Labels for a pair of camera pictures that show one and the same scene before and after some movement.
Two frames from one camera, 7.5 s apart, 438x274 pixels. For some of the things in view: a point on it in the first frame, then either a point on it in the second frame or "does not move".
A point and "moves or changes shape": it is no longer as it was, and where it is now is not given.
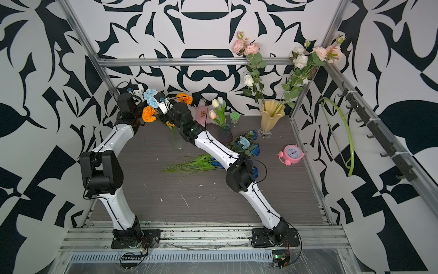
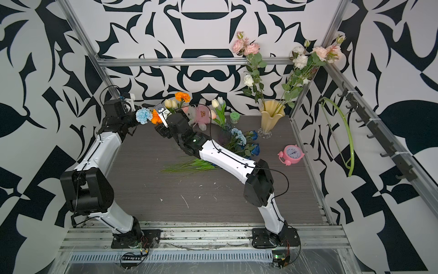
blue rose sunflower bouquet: x=256 y=150 does not move
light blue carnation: x=148 y=96 moves or changes shape
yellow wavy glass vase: x=272 y=111 does not move
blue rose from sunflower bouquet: x=255 y=135 does not move
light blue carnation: x=244 y=141 moves or changes shape
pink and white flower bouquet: x=305 y=61 does not move
